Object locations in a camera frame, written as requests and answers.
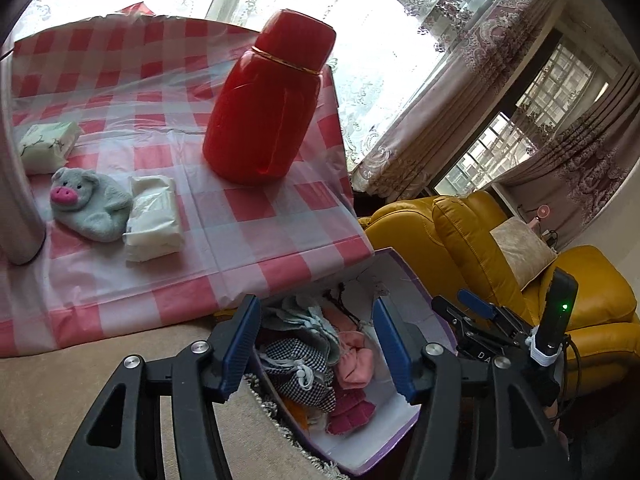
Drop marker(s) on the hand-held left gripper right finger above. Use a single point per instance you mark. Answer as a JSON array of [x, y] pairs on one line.
[[392, 350]]

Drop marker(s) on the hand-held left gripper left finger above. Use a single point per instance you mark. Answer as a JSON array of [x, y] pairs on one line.
[[240, 345]]

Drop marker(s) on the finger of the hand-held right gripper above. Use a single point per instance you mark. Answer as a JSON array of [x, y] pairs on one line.
[[477, 302], [452, 307]]

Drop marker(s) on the maroon cloth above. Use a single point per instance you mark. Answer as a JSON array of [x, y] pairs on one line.
[[270, 336]]

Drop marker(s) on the pink fleece cloth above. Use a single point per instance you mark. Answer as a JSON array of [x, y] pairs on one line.
[[357, 365]]

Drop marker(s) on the peach pink cloth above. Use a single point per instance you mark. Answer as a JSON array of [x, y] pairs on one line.
[[345, 320]]

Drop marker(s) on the white box with purple edge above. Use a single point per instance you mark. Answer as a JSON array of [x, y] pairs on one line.
[[395, 272]]

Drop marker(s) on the grey-green cloth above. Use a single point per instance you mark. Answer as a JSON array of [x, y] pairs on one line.
[[305, 322]]

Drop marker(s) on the dark pink knitted cloth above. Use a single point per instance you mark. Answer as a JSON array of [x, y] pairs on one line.
[[350, 412]]

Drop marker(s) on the white tissue pack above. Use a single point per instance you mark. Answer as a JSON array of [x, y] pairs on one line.
[[152, 220]]

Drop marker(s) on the grey pig plush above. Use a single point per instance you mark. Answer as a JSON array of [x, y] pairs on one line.
[[95, 205]]

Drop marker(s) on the green tissue pack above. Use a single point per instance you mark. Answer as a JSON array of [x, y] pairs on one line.
[[47, 147]]

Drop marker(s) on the person's right forearm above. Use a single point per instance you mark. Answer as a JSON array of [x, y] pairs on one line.
[[552, 412]]

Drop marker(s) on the beige sofa pillow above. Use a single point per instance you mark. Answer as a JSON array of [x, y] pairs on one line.
[[522, 252]]

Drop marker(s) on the yellow leather sofa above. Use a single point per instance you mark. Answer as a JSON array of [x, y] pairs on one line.
[[450, 240]]

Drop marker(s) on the small pink desk fan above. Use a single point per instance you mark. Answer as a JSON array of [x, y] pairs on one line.
[[537, 220]]

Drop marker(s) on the red checkered tablecloth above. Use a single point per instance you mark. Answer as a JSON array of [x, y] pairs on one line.
[[250, 220]]

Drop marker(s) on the pink patterned curtain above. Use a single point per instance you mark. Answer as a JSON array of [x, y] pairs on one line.
[[480, 85], [585, 160]]

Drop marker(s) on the window with metal grille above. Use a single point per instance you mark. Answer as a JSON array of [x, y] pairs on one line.
[[550, 95]]

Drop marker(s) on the beige cushion cover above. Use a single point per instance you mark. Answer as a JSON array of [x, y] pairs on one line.
[[30, 410]]

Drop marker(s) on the red thermos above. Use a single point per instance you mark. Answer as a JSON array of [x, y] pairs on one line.
[[265, 110]]

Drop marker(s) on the white lace sheer curtain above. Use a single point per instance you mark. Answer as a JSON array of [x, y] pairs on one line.
[[380, 60]]

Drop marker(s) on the stainless steel thermos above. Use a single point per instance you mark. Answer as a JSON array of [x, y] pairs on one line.
[[17, 210]]

